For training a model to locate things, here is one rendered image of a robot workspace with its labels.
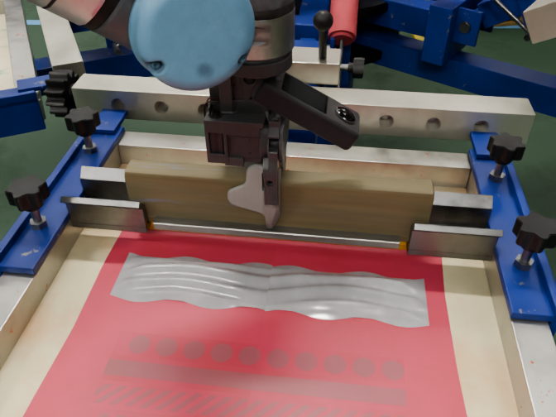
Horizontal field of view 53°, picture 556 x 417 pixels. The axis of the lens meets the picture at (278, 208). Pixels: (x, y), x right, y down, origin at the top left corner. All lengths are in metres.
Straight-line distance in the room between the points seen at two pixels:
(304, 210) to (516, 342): 0.26
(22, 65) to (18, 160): 1.66
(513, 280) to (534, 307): 0.04
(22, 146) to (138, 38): 2.56
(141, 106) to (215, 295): 0.36
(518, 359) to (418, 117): 0.39
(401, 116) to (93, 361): 0.53
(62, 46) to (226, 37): 0.74
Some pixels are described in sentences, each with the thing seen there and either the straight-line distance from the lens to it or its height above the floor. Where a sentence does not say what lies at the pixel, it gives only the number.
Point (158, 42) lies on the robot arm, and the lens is 0.33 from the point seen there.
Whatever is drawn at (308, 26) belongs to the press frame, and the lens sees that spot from 1.07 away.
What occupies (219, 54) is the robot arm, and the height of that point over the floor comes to 1.30.
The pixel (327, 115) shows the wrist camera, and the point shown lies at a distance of 0.57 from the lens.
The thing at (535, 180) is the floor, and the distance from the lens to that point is 2.65.
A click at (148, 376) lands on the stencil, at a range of 0.59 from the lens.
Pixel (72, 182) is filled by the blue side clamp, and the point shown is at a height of 1.00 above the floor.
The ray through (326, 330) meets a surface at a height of 0.95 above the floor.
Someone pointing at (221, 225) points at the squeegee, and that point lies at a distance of 0.67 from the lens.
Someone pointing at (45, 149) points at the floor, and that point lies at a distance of 2.82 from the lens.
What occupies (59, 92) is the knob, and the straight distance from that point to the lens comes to 0.92.
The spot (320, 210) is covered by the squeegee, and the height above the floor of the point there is 1.02.
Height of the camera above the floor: 1.44
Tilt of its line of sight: 40 degrees down
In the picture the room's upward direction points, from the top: straight up
